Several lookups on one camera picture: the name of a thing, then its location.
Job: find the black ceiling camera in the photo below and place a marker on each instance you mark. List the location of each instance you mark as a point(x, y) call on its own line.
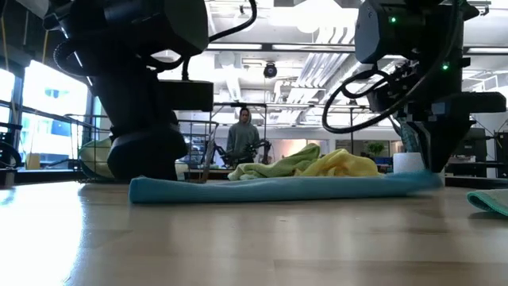
point(270, 70)

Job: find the black computer monitor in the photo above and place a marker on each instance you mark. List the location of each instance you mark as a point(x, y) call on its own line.
point(478, 143)

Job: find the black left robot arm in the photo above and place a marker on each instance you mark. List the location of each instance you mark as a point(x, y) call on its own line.
point(158, 24)

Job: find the long ceiling light bar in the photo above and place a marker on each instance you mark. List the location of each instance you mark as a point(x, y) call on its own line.
point(301, 47)

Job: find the standing person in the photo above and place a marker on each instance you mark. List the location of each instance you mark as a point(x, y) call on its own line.
point(242, 137)

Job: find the background black robot arm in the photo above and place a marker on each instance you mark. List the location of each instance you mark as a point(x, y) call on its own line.
point(222, 153)
point(258, 149)

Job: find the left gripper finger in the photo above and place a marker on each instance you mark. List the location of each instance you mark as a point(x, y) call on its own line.
point(147, 155)

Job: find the pale green microfiber towel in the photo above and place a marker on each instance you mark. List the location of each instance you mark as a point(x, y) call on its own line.
point(490, 200)
point(95, 159)

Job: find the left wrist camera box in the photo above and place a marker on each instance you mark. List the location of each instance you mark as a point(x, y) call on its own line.
point(186, 95)

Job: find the snake plant in white pot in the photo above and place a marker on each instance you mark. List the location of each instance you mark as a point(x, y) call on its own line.
point(406, 163)

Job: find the yellow microfiber towel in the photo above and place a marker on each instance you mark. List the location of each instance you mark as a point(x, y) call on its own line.
point(341, 165)

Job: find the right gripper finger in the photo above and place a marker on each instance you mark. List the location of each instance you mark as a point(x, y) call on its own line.
point(444, 139)

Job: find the black box-shaped equipment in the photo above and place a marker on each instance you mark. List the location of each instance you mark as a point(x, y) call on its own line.
point(501, 155)

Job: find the teal microfiber towel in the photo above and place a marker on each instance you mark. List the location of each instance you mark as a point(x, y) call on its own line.
point(278, 190)

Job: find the lime green microfiber towel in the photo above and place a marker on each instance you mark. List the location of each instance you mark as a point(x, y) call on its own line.
point(278, 168)

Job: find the background black metal stand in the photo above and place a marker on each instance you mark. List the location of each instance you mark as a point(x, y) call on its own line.
point(254, 105)

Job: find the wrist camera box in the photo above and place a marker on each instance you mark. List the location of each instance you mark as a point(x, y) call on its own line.
point(186, 95)
point(383, 99)

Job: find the background green plant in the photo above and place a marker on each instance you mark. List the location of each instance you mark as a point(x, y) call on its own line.
point(376, 148)

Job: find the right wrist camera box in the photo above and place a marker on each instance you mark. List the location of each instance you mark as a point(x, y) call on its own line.
point(383, 99)

